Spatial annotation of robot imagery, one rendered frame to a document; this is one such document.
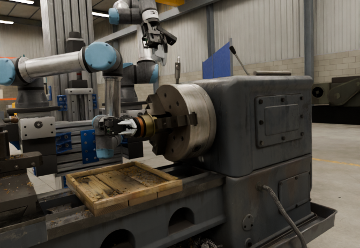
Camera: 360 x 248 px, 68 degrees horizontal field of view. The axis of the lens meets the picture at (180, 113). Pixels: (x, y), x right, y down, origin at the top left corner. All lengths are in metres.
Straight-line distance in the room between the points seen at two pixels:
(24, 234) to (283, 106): 1.03
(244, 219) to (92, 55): 0.90
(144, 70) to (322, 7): 10.48
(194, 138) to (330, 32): 10.65
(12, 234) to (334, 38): 11.11
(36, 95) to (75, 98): 0.24
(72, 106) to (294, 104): 1.16
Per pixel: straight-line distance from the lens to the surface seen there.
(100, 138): 1.22
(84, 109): 1.65
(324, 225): 1.49
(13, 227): 0.73
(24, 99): 1.47
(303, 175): 1.44
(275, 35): 12.31
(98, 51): 1.18
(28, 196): 0.75
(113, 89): 1.31
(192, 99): 0.98
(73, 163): 1.51
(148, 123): 0.99
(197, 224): 1.07
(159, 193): 0.90
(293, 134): 1.34
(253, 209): 1.19
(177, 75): 1.07
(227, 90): 1.02
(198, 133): 0.97
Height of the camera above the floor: 1.19
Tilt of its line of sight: 4 degrees down
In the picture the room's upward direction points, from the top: 3 degrees counter-clockwise
